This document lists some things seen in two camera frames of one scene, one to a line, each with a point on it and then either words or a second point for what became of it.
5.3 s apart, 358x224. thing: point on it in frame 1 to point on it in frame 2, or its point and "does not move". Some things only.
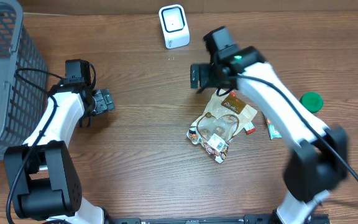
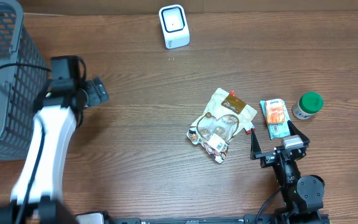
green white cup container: x=313 y=101 does not move
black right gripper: x=196 y=76 to x=276 y=153
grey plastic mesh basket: x=13 y=78 does not move
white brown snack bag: x=221 y=122 does not move
